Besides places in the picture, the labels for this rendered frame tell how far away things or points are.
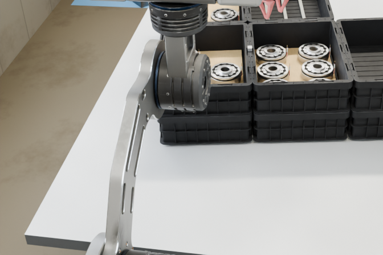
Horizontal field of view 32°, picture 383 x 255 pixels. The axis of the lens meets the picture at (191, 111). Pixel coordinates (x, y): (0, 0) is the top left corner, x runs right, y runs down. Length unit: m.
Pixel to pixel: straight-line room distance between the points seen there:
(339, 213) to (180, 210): 0.44
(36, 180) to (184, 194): 1.37
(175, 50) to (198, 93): 0.12
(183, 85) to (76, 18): 3.03
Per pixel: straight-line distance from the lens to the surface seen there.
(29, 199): 3.13
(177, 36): 1.52
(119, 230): 1.44
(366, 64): 2.32
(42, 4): 4.58
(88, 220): 1.94
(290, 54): 2.35
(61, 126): 3.54
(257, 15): 2.61
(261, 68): 2.22
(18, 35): 4.26
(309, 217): 1.90
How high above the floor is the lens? 2.03
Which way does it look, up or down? 35 degrees down
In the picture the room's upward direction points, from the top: 4 degrees counter-clockwise
